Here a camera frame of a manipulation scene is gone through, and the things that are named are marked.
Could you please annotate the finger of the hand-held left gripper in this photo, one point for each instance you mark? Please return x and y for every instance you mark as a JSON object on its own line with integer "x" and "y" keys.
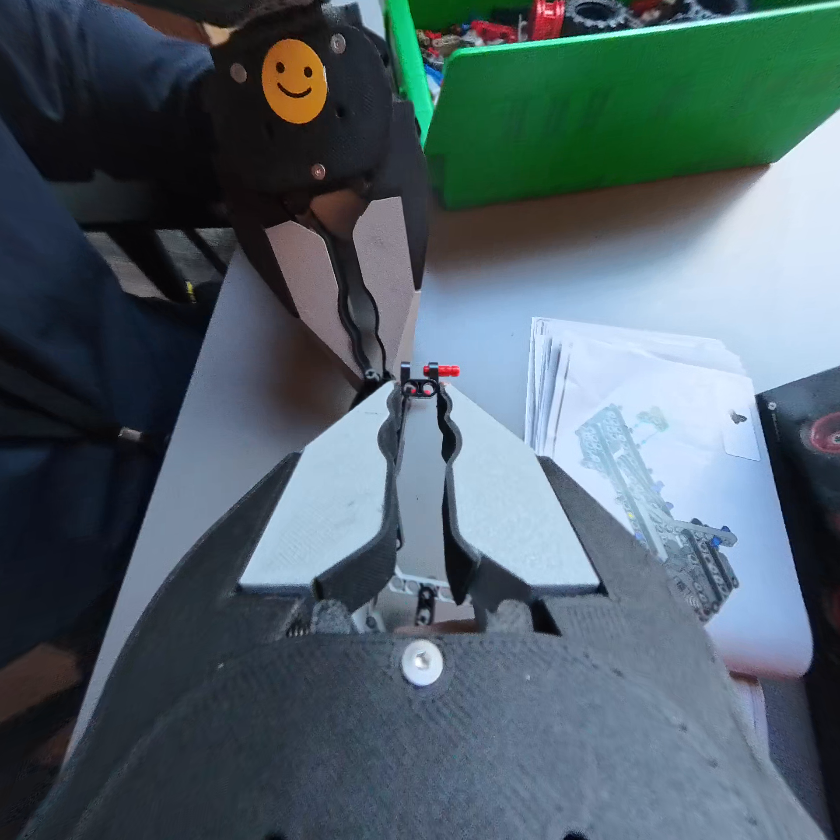
{"x": 305, "y": 275}
{"x": 387, "y": 262}

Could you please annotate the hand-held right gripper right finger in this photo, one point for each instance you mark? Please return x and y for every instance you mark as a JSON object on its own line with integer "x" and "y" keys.
{"x": 512, "y": 512}

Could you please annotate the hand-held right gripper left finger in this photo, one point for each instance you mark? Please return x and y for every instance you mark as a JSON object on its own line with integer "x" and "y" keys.
{"x": 328, "y": 505}

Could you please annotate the black lego assembly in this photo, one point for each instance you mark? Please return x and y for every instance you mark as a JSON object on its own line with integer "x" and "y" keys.
{"x": 436, "y": 371}

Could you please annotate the person's left forearm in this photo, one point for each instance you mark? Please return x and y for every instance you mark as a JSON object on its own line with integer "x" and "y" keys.
{"x": 111, "y": 85}

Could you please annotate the lego instruction booklet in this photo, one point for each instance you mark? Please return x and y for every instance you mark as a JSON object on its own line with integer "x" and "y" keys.
{"x": 623, "y": 407}

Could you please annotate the pile of loose lego parts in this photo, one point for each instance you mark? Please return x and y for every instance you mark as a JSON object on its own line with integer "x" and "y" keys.
{"x": 551, "y": 19}

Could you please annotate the black lego set box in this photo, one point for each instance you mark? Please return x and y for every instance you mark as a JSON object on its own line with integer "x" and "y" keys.
{"x": 804, "y": 472}

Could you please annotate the person's left hand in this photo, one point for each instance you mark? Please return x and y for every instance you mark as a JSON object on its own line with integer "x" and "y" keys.
{"x": 338, "y": 210}

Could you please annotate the black bag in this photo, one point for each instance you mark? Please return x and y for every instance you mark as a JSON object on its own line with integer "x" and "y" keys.
{"x": 203, "y": 295}

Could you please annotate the black office chair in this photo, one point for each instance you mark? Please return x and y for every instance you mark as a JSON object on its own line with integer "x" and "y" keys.
{"x": 148, "y": 256}

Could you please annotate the person's dark blue clothing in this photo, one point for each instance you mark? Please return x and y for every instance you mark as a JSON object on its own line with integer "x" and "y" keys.
{"x": 59, "y": 394}

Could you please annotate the green plastic bin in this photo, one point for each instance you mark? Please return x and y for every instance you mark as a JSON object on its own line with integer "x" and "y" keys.
{"x": 623, "y": 111}

